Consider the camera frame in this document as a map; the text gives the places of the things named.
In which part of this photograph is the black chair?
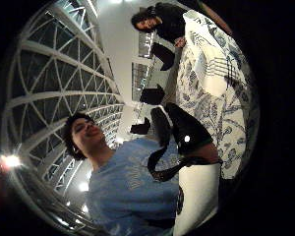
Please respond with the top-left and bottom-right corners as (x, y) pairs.
(150, 41), (176, 72)
(129, 116), (151, 136)
(139, 84), (166, 106)

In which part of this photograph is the person in blue shirt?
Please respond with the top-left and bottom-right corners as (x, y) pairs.
(62, 112), (182, 236)

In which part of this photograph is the white bag with black print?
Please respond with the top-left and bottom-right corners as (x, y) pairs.
(172, 162), (222, 236)

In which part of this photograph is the bright round lamp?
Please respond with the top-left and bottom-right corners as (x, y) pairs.
(0, 152), (24, 170)

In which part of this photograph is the white lattice window frame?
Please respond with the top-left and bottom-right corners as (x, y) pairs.
(0, 0), (126, 232)

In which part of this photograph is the black cable loop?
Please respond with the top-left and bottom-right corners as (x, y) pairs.
(147, 145), (224, 183)

